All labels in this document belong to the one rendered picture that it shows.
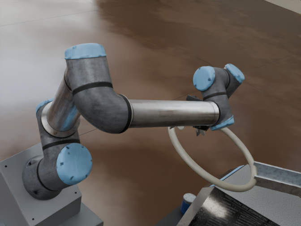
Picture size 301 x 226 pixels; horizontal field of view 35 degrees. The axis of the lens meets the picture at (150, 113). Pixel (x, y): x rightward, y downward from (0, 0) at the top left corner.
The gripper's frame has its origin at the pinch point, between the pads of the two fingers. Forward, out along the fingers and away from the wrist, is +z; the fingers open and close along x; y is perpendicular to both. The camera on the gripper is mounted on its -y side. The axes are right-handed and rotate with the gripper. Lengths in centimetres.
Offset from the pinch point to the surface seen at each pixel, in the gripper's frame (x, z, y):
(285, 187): 50, -1, 22
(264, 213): 65, 26, 15
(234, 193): 58, 32, -1
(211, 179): 10.6, 4.7, 20.3
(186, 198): 97, 101, -56
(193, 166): 3.6, 5.1, 14.6
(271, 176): 51, 4, 12
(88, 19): 134, 184, -433
